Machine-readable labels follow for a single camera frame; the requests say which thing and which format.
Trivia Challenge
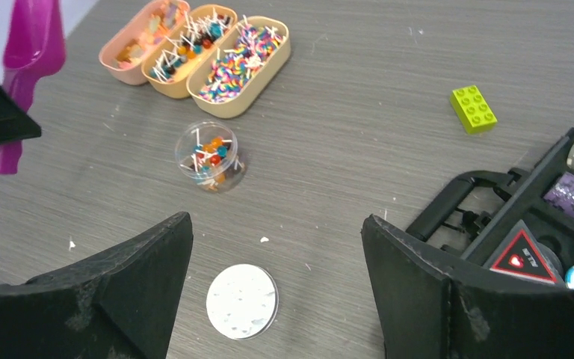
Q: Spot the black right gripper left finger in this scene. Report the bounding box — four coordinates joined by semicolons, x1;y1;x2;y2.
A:
0;212;194;358

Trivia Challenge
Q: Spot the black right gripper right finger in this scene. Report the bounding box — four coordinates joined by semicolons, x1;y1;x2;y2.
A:
362;215;574;358

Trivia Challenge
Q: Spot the magenta plastic scoop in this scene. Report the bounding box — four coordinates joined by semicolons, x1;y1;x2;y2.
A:
0;0;67;175

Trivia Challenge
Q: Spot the clear round jar lid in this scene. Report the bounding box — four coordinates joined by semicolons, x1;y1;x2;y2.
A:
206;263;279;340

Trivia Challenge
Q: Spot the clear plastic jar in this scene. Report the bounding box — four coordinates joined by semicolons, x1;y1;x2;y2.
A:
174;120;247;193

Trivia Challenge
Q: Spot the black poker chip case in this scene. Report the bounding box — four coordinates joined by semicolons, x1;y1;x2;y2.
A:
407;128;574;290

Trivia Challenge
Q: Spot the pink oval candy tray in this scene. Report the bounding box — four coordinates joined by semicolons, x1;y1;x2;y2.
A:
99;1;191;85

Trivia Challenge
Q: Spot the yellow tray with ball lollipops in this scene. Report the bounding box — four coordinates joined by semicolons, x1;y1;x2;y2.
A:
141;4;238;99

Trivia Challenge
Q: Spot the yellow-green toy brick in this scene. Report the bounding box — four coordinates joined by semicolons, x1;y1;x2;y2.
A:
450;85;498;135

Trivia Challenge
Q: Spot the tan tray with swirl lollipops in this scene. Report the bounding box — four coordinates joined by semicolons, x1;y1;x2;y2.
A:
186;16;291;119

